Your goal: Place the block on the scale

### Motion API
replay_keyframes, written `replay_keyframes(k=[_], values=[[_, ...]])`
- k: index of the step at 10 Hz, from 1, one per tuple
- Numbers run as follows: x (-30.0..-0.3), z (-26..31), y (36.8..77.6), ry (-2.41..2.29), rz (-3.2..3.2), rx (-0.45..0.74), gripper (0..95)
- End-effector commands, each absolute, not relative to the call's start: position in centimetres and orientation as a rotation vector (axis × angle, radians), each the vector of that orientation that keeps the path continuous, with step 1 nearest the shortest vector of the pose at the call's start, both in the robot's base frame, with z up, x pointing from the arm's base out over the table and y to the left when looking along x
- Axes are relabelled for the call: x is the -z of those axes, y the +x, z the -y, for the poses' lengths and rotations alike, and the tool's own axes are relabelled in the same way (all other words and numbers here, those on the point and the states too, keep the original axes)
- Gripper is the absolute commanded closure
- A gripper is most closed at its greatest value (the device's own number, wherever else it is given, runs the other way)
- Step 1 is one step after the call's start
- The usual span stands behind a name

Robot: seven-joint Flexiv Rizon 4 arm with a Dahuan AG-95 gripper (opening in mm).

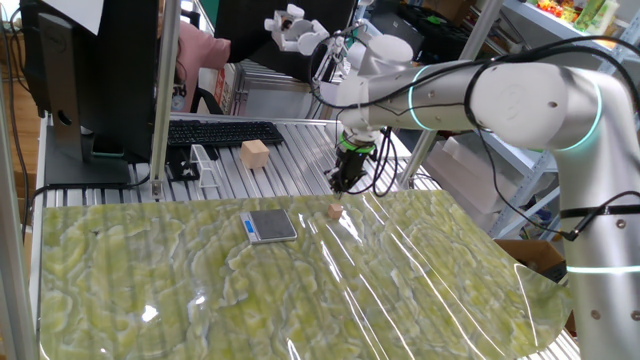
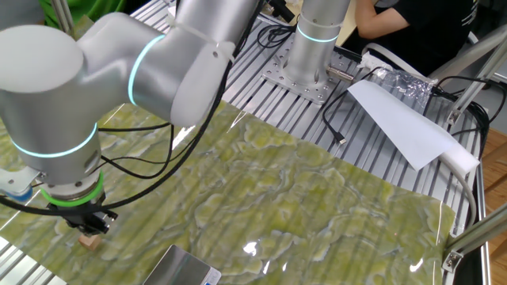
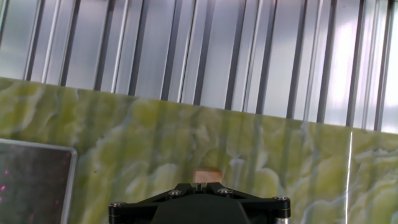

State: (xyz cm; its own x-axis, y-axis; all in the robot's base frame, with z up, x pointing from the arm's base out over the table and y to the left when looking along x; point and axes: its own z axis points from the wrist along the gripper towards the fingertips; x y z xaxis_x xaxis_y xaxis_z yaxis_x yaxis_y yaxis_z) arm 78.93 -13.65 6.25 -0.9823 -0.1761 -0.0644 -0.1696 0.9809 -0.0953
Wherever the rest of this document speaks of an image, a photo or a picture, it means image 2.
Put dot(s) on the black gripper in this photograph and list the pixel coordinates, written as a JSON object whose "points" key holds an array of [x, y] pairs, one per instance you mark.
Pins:
{"points": [[77, 213]]}

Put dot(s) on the small wooden cube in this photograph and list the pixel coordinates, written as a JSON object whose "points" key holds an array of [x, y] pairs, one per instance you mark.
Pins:
{"points": [[90, 242]]}

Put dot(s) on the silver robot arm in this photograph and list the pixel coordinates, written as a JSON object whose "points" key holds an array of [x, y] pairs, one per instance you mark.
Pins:
{"points": [[51, 99]]}

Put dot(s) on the bare person forearm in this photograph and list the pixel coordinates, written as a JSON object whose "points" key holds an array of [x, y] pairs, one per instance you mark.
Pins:
{"points": [[372, 27]]}

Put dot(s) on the silver digital pocket scale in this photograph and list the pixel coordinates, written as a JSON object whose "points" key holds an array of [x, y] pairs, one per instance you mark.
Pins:
{"points": [[178, 269]]}

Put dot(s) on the white foam block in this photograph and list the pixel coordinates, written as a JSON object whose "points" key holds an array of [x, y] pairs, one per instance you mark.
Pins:
{"points": [[465, 160]]}

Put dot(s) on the green marble pattern mat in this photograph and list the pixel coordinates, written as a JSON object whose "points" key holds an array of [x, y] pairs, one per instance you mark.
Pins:
{"points": [[277, 206]]}

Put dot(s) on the green fabric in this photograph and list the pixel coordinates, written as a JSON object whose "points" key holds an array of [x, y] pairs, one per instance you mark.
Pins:
{"points": [[99, 6]]}

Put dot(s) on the metal cylinder connector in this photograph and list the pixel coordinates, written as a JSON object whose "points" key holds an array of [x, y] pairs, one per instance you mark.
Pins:
{"points": [[338, 74]]}

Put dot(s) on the beige wooden desk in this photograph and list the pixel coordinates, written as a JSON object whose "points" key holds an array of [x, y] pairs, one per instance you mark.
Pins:
{"points": [[349, 33]]}

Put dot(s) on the white paper sheet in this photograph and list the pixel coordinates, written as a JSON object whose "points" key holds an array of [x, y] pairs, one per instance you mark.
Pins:
{"points": [[396, 118]]}

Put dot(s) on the clear plastic bag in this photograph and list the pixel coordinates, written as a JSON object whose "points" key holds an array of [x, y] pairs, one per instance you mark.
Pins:
{"points": [[408, 85]]}

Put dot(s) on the person in black shirt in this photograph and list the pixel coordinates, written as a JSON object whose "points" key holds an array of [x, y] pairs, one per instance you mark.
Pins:
{"points": [[435, 35]]}

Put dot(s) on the grey white chair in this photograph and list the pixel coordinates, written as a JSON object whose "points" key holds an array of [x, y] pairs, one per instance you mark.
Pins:
{"points": [[467, 55]]}

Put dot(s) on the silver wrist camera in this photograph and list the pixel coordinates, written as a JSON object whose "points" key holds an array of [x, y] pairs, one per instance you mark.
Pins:
{"points": [[16, 183]]}

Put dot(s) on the aluminium frame post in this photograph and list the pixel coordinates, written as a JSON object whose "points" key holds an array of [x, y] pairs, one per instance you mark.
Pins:
{"points": [[479, 231], [475, 85], [61, 12]]}

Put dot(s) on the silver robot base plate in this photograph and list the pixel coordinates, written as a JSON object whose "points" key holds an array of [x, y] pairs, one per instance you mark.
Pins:
{"points": [[313, 93]]}

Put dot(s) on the black metal bracket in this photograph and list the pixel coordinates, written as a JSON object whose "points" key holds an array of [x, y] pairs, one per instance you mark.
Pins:
{"points": [[282, 10]]}

